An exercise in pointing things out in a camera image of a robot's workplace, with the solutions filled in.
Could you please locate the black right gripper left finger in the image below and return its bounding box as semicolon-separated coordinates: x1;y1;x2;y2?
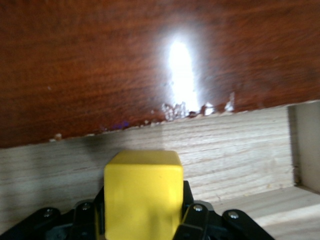
4;186;106;240

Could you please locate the yellow cube block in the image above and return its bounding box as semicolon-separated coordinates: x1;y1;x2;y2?
103;149;184;240

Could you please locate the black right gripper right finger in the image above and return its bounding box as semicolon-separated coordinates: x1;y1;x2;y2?
174;180;275;240

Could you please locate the dark brown wooden drawer cabinet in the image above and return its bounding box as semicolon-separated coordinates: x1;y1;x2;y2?
0;0;320;149

